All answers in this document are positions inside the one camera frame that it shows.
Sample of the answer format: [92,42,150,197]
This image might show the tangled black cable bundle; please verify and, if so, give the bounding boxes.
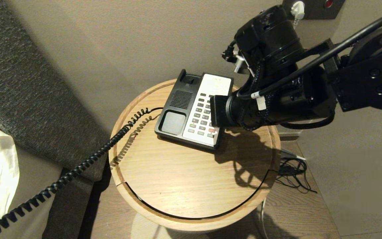
[275,157,318,195]

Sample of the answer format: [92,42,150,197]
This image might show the black coiled telephone cord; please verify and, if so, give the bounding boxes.
[0,107,163,239]

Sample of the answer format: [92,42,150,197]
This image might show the thin white cable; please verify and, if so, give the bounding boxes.
[260,199,268,239]

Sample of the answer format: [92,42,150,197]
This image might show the grey wall socket panel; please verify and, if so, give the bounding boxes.
[282,0,346,20]

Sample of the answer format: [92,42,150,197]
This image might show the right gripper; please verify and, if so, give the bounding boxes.
[210,71,337,131]

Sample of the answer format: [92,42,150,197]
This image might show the white power plug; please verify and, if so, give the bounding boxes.
[290,1,306,26]

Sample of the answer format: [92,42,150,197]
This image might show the grey upholstered headboard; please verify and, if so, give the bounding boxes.
[0,0,112,239]

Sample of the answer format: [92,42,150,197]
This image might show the thin black telephone line cable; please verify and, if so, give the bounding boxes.
[124,169,278,220]

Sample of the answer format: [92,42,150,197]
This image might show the round wooden side table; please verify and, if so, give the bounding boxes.
[108,79,282,232]

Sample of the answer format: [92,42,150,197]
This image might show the black and white desk telephone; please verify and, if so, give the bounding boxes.
[154,69,234,152]

